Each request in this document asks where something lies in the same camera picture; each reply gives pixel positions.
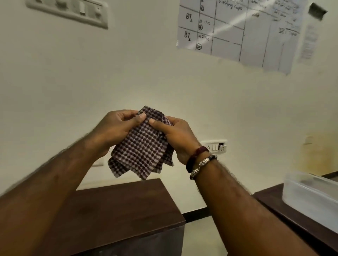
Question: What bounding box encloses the person's right hand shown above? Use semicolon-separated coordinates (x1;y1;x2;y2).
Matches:
149;116;203;165

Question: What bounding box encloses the person's left hand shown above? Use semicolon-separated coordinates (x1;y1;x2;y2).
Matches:
89;109;147;159

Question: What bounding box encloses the checkered maroon white cloth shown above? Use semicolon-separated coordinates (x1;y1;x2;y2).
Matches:
107;106;175;181

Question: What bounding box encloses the brown wooden cabinet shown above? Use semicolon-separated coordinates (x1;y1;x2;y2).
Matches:
34;178;187;256

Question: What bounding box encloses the person's right forearm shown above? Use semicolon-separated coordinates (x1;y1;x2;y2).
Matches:
194;159;320;256

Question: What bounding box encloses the person's left forearm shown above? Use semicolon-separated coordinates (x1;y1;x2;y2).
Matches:
0;136;110;256

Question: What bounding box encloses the white hand-drawn chart sheet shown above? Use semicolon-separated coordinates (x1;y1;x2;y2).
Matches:
176;0;309;75

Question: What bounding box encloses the large white switchboard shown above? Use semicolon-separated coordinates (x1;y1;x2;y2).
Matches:
25;0;109;30

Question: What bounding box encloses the clear plastic container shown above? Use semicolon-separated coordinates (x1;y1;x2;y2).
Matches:
282;171;338;234

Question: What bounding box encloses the brown plastic stool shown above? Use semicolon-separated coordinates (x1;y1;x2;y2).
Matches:
252;171;338;256

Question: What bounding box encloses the black tape piece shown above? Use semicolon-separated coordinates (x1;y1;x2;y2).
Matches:
308;2;328;21

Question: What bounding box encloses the maroon thread bracelet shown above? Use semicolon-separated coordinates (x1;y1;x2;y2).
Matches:
186;146;209;174

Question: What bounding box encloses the black silver bracelet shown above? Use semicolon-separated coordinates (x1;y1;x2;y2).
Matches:
189;154;218;181

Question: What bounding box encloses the wide white switch panel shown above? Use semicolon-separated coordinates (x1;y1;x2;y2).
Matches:
199;139;228;154

